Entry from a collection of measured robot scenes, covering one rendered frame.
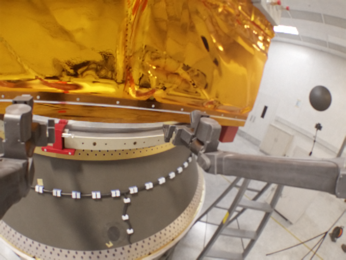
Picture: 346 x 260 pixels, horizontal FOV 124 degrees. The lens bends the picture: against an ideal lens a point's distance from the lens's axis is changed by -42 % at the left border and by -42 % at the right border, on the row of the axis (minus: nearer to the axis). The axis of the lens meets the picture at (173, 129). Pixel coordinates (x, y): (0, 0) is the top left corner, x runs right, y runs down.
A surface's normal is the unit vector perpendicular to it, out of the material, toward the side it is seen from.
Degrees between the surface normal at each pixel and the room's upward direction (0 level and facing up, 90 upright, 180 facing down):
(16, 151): 90
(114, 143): 90
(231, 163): 89
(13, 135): 85
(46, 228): 62
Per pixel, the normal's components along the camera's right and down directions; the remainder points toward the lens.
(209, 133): -0.88, 0.03
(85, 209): 0.48, -0.05
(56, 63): 0.55, 0.39
